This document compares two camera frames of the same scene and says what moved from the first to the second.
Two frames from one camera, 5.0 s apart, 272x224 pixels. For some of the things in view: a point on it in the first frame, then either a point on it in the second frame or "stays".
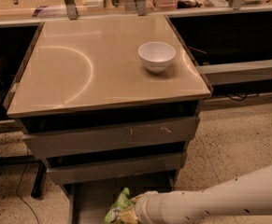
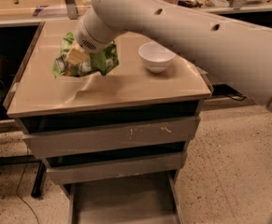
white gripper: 142,204 to 86,40
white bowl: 156,56 stays
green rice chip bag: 121,202 to 101,63
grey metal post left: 70,1 stays
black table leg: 39,182 stays
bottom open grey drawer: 89,203 stays
